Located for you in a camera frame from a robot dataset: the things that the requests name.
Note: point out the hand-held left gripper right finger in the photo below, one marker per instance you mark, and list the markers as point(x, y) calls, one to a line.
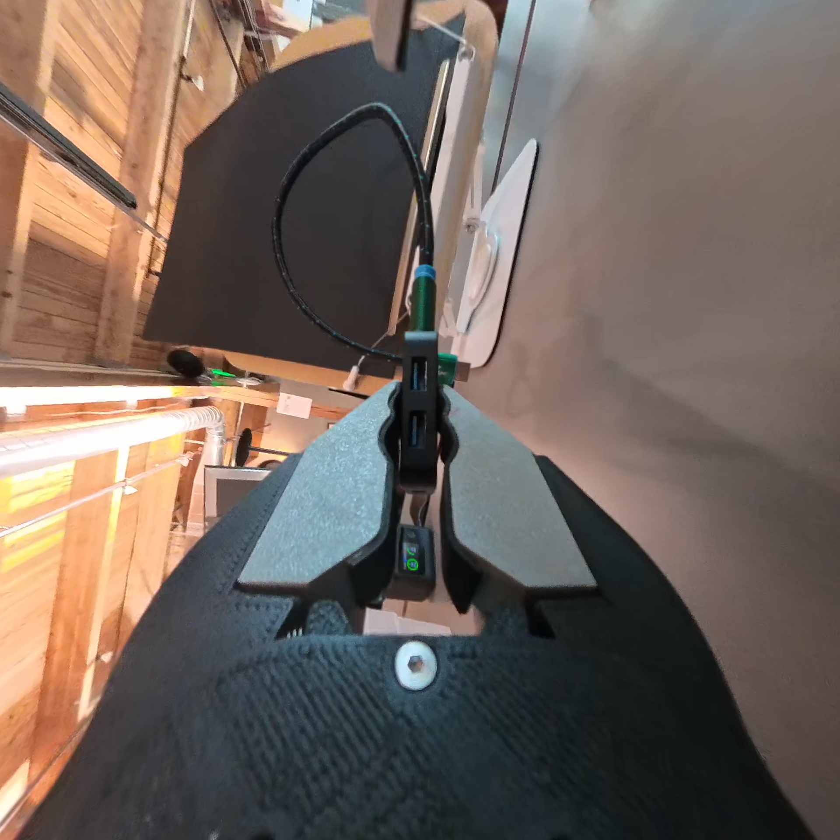
point(518, 518)

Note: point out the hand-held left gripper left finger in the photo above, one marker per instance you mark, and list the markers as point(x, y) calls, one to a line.
point(315, 512)

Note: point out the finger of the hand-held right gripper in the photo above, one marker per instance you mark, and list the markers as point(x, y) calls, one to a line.
point(387, 33)

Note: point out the dark grey hub adapter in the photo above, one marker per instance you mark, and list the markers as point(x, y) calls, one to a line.
point(420, 474)

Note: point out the small black power station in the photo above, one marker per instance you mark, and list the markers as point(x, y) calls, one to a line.
point(413, 581)

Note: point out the black display board on stand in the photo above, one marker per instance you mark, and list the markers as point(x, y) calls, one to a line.
point(262, 229)

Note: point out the silver ventilation duct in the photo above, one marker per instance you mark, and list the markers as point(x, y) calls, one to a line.
point(98, 443)

